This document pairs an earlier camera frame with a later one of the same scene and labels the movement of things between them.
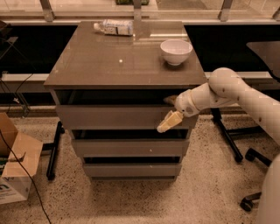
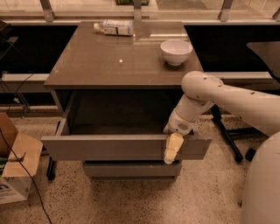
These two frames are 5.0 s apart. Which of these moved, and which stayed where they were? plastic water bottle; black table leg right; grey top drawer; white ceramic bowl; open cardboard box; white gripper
Moved: white gripper; grey top drawer
Stayed: black table leg right; open cardboard box; plastic water bottle; white ceramic bowl
